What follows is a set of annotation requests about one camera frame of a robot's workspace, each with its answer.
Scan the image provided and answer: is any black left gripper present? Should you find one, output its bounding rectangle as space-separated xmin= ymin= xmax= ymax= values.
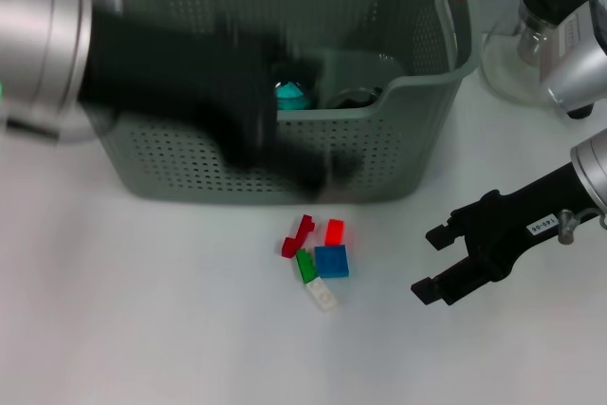
xmin=78 ymin=9 xmax=281 ymax=172

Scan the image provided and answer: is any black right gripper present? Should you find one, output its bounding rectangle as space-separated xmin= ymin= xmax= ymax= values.
xmin=410 ymin=161 xmax=595 ymax=307

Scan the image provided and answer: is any dark red angled brick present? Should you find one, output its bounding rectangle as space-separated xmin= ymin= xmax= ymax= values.
xmin=280 ymin=213 xmax=317 ymax=260

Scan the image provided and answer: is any glass teacup with black holder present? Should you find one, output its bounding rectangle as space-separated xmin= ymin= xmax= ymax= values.
xmin=325 ymin=85 xmax=383 ymax=110
xmin=269 ymin=53 xmax=323 ymax=111

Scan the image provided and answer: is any cyan square brick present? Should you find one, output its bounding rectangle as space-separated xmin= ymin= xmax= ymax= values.
xmin=273 ymin=82 xmax=313 ymax=111

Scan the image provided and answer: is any green small brick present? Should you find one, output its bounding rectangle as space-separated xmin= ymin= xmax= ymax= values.
xmin=295 ymin=248 xmax=319 ymax=285

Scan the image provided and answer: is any white two-stud brick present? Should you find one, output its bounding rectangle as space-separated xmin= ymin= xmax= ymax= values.
xmin=306 ymin=277 xmax=340 ymax=313

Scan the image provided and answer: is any grey perforated storage bin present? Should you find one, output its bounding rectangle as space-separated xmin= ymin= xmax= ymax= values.
xmin=89 ymin=0 xmax=481 ymax=207

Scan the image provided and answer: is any red tall brick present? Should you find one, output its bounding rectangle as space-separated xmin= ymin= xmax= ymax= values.
xmin=324 ymin=218 xmax=346 ymax=248

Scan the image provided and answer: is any blue square brick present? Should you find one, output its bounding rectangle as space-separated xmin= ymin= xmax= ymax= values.
xmin=313 ymin=244 xmax=351 ymax=280

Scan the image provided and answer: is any glass teapot with black lid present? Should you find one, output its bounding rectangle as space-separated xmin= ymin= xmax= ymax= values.
xmin=478 ymin=0 xmax=602 ymax=120

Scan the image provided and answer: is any right gripper silver cable connector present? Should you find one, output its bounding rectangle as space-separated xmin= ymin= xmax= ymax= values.
xmin=557 ymin=208 xmax=607 ymax=246

